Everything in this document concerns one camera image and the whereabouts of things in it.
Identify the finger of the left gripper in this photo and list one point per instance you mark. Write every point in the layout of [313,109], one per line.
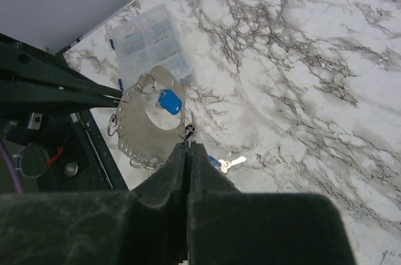
[22,63]
[21,98]

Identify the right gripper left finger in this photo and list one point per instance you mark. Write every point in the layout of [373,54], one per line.
[146,225]

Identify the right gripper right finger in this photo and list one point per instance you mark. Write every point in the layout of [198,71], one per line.
[226,226]

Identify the steel key organizer plate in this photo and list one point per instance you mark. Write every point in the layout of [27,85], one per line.
[146,144]

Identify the blue tag key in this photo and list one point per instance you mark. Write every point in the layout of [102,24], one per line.
[169,101]
[223,165]

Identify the blue tag key on plate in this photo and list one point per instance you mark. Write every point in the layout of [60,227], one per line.
[223,165]

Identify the clear plastic parts box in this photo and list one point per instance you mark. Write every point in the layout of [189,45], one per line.
[148,40]

